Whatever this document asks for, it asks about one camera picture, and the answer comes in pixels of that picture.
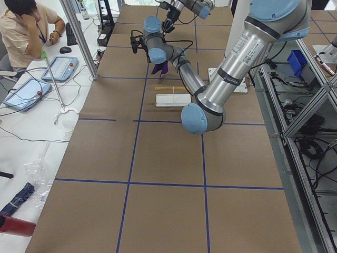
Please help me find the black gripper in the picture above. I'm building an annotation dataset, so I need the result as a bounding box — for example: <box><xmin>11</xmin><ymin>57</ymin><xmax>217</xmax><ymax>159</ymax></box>
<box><xmin>162</xmin><ymin>6</ymin><xmax>182</xmax><ymax>33</ymax></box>

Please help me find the purple towel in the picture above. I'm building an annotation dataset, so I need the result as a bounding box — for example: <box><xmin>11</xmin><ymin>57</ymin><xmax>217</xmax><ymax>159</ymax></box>
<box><xmin>151</xmin><ymin>61</ymin><xmax>169</xmax><ymax>76</ymax></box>

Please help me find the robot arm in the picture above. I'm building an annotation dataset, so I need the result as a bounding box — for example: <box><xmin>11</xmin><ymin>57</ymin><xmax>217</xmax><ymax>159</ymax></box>
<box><xmin>142</xmin><ymin>1</ymin><xmax>312</xmax><ymax>134</ymax></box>
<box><xmin>159</xmin><ymin>0</ymin><xmax>215</xmax><ymax>33</ymax></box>

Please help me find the wooden rack bar upper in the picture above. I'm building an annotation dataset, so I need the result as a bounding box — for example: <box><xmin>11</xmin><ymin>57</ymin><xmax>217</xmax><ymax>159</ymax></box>
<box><xmin>154</xmin><ymin>86</ymin><xmax>186</xmax><ymax>91</ymax></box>

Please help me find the white towel rack base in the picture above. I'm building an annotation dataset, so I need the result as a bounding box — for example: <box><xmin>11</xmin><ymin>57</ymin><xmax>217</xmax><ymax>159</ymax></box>
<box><xmin>155</xmin><ymin>94</ymin><xmax>191</xmax><ymax>107</ymax></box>

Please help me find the small black box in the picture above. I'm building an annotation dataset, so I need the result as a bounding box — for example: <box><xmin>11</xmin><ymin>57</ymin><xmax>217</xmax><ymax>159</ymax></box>
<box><xmin>97</xmin><ymin>34</ymin><xmax>108</xmax><ymax>47</ymax></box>

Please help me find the black keyboard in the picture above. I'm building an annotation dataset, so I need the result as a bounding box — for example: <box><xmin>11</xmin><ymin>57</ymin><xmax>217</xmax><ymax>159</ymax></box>
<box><xmin>65</xmin><ymin>23</ymin><xmax>77</xmax><ymax>46</ymax></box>

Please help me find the black computer mouse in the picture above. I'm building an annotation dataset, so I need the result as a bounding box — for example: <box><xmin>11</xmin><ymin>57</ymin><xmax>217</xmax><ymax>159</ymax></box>
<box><xmin>59</xmin><ymin>46</ymin><xmax>72</xmax><ymax>54</ymax></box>

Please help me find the teach pendant far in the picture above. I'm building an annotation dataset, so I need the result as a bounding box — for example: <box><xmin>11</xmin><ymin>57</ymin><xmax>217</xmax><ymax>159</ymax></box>
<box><xmin>44</xmin><ymin>56</ymin><xmax>78</xmax><ymax>83</ymax></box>

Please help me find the teach pendant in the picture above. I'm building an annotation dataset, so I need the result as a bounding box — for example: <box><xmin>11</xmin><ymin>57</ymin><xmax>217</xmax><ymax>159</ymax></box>
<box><xmin>3</xmin><ymin>78</ymin><xmax>51</xmax><ymax>112</ymax></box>
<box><xmin>44</xmin><ymin>56</ymin><xmax>78</xmax><ymax>83</ymax></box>

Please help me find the blue storage bin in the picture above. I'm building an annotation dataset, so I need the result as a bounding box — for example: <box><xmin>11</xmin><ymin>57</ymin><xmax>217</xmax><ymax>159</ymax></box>
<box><xmin>287</xmin><ymin>50</ymin><xmax>308</xmax><ymax>77</ymax></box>

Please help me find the reacher grabber stick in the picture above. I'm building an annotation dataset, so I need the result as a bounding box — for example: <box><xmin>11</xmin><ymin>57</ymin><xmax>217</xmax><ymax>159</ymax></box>
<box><xmin>41</xmin><ymin>50</ymin><xmax>79</xmax><ymax>125</ymax></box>

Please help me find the seated person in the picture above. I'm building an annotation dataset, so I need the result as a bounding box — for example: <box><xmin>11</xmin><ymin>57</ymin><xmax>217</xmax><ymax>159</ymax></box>
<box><xmin>1</xmin><ymin>0</ymin><xmax>65</xmax><ymax>72</ymax></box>

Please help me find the teach pendant near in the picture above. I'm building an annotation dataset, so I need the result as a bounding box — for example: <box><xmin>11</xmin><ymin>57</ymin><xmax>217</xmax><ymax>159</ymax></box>
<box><xmin>3</xmin><ymin>78</ymin><xmax>51</xmax><ymax>112</ymax></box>

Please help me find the clear plastic wrap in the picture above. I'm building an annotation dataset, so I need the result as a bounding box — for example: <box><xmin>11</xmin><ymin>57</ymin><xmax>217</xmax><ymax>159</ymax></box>
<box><xmin>24</xmin><ymin>142</ymin><xmax>54</xmax><ymax>210</ymax></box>

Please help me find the folded dark umbrella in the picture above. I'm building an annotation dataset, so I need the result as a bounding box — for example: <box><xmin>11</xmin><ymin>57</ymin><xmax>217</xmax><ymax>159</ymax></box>
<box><xmin>1</xmin><ymin>182</ymin><xmax>35</xmax><ymax>216</ymax></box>

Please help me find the red bottle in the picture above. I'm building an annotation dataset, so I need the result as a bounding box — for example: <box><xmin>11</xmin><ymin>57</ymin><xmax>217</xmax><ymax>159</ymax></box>
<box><xmin>1</xmin><ymin>215</ymin><xmax>36</xmax><ymax>237</ymax></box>

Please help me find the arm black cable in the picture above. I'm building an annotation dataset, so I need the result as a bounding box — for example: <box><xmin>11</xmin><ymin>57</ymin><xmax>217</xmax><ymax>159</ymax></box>
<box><xmin>164</xmin><ymin>39</ymin><xmax>194</xmax><ymax>66</ymax></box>

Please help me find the white column pedestal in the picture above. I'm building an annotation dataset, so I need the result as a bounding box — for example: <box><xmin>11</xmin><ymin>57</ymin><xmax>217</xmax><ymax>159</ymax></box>
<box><xmin>208</xmin><ymin>0</ymin><xmax>250</xmax><ymax>93</ymax></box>

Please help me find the aluminium frame post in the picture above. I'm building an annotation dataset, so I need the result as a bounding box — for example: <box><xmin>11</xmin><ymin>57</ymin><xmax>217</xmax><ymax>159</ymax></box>
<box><xmin>60</xmin><ymin>0</ymin><xmax>98</xmax><ymax>80</ymax></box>

